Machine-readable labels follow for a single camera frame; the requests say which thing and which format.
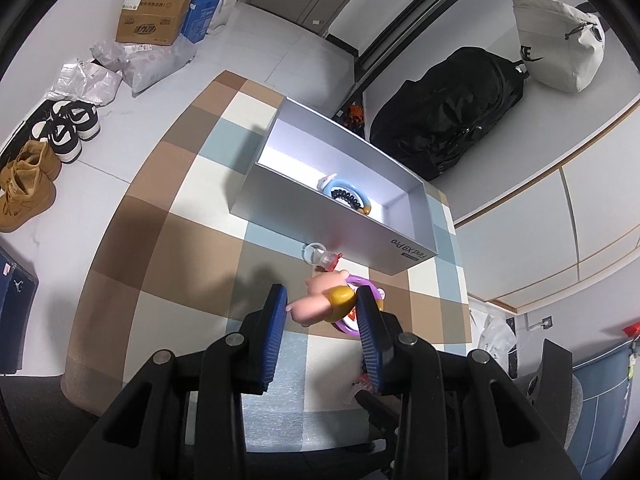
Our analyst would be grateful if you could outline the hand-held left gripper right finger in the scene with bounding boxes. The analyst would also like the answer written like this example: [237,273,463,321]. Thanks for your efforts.
[353,287,583,480]

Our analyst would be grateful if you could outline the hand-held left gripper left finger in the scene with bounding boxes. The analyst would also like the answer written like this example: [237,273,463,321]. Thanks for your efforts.
[60,284,289,480]

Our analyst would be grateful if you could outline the purple bracelet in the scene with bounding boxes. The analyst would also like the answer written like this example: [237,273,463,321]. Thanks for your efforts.
[327,274,387,335]

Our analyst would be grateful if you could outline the pink pig toy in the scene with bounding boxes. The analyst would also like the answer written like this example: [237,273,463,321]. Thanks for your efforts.
[286,270,358,328]

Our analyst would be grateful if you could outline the grey box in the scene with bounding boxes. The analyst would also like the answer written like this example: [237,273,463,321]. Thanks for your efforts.
[229,96,439,277]

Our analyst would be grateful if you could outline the white carrier bag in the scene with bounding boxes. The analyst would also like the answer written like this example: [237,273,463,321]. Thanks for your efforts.
[470,310,518,376]

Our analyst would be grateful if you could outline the checkered tablecloth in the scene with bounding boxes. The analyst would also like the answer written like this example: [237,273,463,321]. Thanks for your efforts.
[62,70,473,480]

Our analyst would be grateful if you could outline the orange black tool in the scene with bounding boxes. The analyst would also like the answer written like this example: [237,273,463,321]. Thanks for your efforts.
[342,104,366,131]

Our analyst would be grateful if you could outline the black backpack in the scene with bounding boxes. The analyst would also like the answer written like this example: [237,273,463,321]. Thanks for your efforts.
[367,46,531,183]

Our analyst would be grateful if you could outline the dark blue shoe box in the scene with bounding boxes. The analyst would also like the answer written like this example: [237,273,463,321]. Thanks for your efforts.
[0,247,40,376]

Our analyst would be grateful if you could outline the brown shoe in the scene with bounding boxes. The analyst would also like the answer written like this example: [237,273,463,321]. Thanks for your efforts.
[17,140,63,181]
[0,165,57,233]

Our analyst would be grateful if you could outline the black white sneaker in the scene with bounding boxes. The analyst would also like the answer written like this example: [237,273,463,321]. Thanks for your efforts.
[31,119,82,164]
[50,101,102,137]

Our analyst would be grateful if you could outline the large grey plastic parcel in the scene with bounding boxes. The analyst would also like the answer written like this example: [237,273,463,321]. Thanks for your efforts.
[125,39,198,95]

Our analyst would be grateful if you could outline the crumpled silver plastic parcel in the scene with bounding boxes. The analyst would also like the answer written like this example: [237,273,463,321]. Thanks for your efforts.
[47,57,123,106]

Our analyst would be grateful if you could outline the small grey plastic parcel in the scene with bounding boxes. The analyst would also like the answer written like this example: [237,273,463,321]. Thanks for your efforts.
[91,39,137,72]

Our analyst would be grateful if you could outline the blue cardboard box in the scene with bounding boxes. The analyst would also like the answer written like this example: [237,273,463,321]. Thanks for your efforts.
[159,0,223,45]

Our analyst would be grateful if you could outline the white plastic bag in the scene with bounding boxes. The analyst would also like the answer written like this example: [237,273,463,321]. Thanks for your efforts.
[210,0,240,32]

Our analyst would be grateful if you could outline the brown cardboard box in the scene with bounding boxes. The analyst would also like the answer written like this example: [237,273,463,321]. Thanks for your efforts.
[115,0,196,47]

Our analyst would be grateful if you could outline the black stand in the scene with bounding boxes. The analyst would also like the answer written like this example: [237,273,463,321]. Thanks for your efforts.
[352,0,488,96]

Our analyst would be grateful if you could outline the black bead bracelet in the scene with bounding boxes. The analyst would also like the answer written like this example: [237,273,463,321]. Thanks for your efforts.
[330,187,368,211]

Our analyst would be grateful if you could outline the white drawstring bag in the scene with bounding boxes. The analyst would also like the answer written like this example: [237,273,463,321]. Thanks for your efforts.
[511,0,606,94]

